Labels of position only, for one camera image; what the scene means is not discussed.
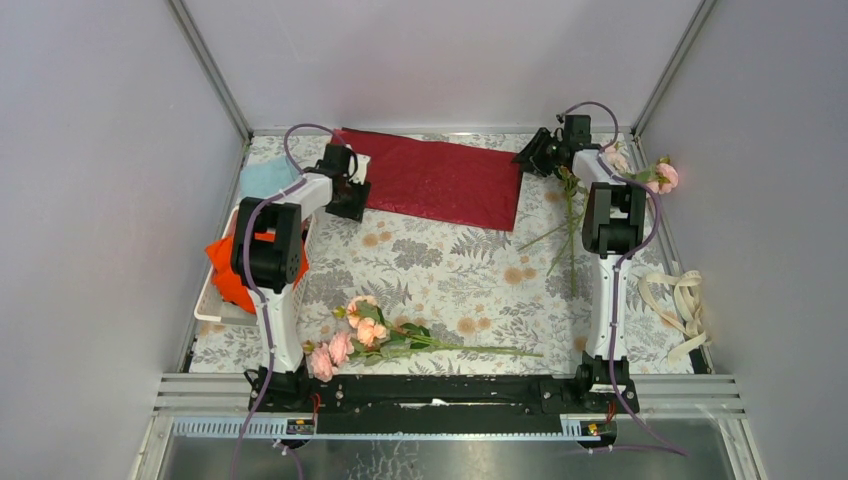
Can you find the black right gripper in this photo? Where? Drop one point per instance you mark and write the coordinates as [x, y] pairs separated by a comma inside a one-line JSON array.
[[531, 153]]

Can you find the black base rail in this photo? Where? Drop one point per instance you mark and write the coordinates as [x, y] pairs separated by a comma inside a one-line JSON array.
[[521, 405]]

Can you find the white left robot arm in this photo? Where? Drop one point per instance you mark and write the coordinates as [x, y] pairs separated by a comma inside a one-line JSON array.
[[268, 246]]

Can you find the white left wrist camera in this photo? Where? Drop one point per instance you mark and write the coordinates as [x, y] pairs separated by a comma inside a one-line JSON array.
[[358, 168]]

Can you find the light blue cloth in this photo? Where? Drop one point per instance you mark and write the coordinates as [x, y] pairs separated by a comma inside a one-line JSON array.
[[267, 178]]

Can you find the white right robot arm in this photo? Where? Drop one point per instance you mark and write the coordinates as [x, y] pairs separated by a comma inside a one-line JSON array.
[[606, 340]]

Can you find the white perforated plastic basket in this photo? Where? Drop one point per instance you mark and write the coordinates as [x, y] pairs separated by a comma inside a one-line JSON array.
[[225, 297]]

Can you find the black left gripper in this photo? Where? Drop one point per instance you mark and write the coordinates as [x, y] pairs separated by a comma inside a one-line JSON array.
[[353, 210]]

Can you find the dark red wrapping paper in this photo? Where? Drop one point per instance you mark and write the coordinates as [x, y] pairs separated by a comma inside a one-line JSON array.
[[438, 180]]

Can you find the cream ribbon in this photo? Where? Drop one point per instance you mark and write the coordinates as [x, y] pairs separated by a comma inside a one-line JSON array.
[[686, 291]]

